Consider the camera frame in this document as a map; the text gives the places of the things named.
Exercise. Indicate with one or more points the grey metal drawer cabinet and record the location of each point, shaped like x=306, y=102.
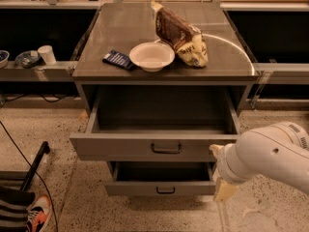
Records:
x=122, y=26

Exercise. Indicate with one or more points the white paper bowl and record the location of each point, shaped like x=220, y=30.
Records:
x=152, y=57

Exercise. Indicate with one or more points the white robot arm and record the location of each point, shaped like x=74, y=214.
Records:
x=279, y=151

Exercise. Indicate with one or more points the blue patterned bowl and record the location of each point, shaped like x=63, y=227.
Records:
x=28, y=59

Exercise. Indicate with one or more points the dark blue snack packet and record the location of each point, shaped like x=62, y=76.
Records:
x=118, y=59

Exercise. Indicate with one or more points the white paper cup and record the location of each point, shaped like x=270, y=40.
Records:
x=46, y=52

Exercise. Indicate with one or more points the grey bottom drawer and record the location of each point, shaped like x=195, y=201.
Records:
x=156, y=178

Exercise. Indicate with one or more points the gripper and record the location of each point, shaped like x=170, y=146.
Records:
x=224, y=165

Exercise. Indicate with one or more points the orange white sneaker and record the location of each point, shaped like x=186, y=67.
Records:
x=39, y=216

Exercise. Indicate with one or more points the grey top drawer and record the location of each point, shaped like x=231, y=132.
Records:
x=157, y=123

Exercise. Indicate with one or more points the striped trouser leg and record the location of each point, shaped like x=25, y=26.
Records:
x=14, y=205

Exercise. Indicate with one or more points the blue rimmed bowl at edge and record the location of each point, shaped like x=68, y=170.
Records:
x=4, y=58

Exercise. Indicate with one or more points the grey shelf rail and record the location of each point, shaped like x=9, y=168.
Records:
x=60, y=72

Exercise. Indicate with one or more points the bagged bread loaf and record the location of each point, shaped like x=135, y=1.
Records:
x=186, y=40

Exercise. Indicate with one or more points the grey drawer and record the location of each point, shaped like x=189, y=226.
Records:
x=157, y=123
x=156, y=178

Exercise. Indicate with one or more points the black chair leg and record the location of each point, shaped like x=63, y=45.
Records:
x=44, y=150

